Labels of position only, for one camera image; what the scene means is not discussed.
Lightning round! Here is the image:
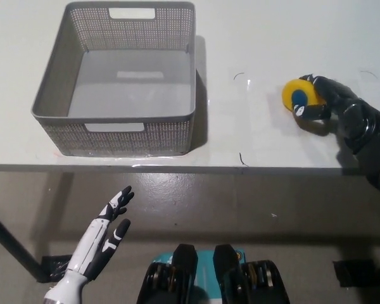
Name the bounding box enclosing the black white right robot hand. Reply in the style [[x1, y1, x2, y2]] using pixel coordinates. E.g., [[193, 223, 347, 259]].
[[292, 73, 380, 152]]

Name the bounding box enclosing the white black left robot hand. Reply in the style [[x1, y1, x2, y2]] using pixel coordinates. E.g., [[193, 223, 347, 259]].
[[43, 185, 136, 304]]

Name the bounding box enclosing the yellow rubber duck toy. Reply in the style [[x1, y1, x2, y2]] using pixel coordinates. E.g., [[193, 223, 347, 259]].
[[282, 79, 327, 113]]

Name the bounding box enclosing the black floor foot plate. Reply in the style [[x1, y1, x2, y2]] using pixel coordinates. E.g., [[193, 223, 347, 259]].
[[332, 258, 380, 288], [37, 255, 73, 282]]

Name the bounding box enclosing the black table leg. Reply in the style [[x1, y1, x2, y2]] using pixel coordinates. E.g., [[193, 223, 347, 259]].
[[0, 207, 44, 282]]

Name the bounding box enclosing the black teal robot body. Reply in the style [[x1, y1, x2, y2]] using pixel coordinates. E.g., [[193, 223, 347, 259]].
[[136, 243, 292, 304]]

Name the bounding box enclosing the grey perforated plastic basket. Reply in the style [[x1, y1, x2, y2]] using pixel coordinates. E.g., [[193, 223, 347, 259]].
[[30, 1, 197, 156]]

